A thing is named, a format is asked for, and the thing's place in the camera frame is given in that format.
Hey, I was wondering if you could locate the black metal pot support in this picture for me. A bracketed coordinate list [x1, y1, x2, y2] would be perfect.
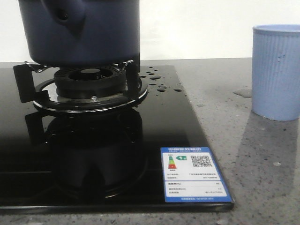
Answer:
[13, 60, 147, 113]

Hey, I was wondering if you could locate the black glass gas stove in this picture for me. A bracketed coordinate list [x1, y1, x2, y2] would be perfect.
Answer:
[0, 66, 234, 214]

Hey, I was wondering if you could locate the blue energy label sticker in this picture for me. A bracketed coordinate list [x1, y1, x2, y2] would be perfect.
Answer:
[160, 147, 233, 203]

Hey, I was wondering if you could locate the dark blue cooking pot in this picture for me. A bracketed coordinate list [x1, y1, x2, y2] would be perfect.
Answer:
[19, 0, 140, 68]

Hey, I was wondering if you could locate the black gas burner head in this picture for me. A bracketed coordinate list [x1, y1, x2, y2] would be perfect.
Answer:
[54, 66, 126, 99]

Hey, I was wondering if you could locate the light blue ribbed cup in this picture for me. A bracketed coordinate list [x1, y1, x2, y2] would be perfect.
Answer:
[252, 24, 300, 121]

